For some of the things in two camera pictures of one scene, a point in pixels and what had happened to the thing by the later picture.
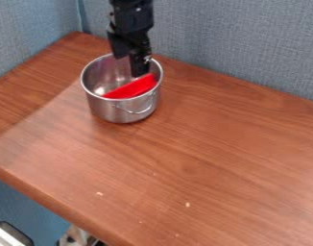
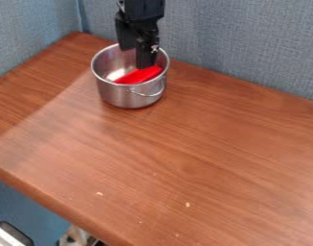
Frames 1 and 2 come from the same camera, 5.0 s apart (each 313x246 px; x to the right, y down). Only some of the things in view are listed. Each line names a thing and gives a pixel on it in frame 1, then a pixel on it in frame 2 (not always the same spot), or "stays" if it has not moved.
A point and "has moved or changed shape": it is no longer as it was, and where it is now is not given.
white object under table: x=76 y=236 stays
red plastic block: x=132 y=86 has moved or changed shape
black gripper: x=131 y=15 → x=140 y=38
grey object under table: x=8 y=235 stays
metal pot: x=106 y=73 has moved or changed shape
